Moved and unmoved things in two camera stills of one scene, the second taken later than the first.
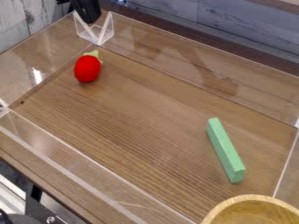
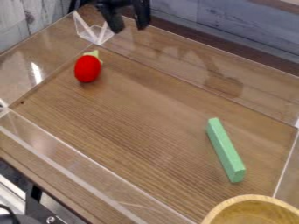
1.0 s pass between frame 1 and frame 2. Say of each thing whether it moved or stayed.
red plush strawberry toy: stayed
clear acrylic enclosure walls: stayed
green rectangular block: stayed
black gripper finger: moved
